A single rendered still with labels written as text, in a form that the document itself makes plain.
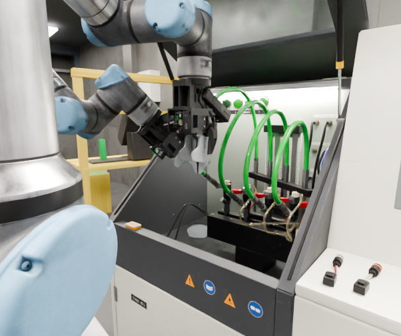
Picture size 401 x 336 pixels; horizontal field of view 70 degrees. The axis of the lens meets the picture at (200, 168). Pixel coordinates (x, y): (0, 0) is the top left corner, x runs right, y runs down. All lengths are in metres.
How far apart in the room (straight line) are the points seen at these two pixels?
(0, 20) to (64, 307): 0.19
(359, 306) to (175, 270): 0.48
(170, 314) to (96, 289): 0.74
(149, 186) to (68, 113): 0.60
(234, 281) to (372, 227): 0.36
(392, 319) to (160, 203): 0.86
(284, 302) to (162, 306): 0.44
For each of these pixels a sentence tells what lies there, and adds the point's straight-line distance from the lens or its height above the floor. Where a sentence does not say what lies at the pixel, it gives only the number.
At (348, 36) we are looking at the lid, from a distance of 1.01.
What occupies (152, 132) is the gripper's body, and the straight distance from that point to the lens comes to 0.77.
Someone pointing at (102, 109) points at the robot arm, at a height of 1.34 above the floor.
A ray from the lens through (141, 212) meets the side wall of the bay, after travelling 1.16.
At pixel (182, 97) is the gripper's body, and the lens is 0.63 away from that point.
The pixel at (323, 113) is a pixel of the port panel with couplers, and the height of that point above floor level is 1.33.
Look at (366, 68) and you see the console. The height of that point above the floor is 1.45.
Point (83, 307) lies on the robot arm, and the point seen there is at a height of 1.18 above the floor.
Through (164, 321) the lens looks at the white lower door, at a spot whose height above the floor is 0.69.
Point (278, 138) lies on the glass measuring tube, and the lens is 1.17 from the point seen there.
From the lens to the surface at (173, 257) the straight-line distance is 0.88.
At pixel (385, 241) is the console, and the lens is 0.84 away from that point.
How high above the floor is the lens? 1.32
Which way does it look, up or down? 10 degrees down
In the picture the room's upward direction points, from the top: straight up
